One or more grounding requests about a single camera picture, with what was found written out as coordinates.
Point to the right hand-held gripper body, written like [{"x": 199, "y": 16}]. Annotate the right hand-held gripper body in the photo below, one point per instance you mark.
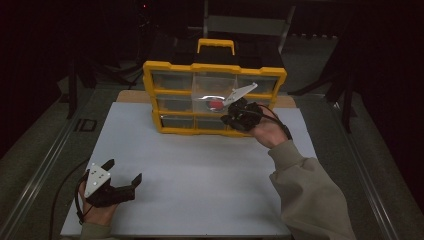
[{"x": 246, "y": 115}]

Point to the yellow drawer organizer cabinet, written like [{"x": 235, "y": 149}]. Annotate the yellow drawer organizer cabinet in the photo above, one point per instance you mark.
[{"x": 173, "y": 94}]

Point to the black stand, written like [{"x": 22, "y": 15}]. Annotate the black stand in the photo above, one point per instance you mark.
[{"x": 348, "y": 106}]

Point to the grid of clear drawers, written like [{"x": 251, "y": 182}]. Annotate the grid of clear drawers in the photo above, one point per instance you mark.
[{"x": 171, "y": 81}]

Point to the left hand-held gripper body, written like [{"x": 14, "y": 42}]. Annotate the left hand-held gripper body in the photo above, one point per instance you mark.
[{"x": 96, "y": 180}]

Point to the aluminium rail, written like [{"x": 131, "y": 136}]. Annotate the aluminium rail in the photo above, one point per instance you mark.
[
  {"x": 366, "y": 180},
  {"x": 36, "y": 176}
]

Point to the clear plastic drawer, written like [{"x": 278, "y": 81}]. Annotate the clear plastic drawer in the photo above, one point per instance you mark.
[{"x": 213, "y": 85}]

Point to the white table sheet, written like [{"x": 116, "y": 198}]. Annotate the white table sheet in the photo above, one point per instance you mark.
[{"x": 200, "y": 200}]

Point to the small red round object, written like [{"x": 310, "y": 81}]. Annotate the small red round object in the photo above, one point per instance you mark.
[{"x": 215, "y": 105}]

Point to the person's right hand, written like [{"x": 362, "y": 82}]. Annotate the person's right hand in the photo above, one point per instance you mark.
[{"x": 270, "y": 131}]

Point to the person's left hand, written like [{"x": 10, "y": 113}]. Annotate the person's left hand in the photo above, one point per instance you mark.
[{"x": 98, "y": 215}]

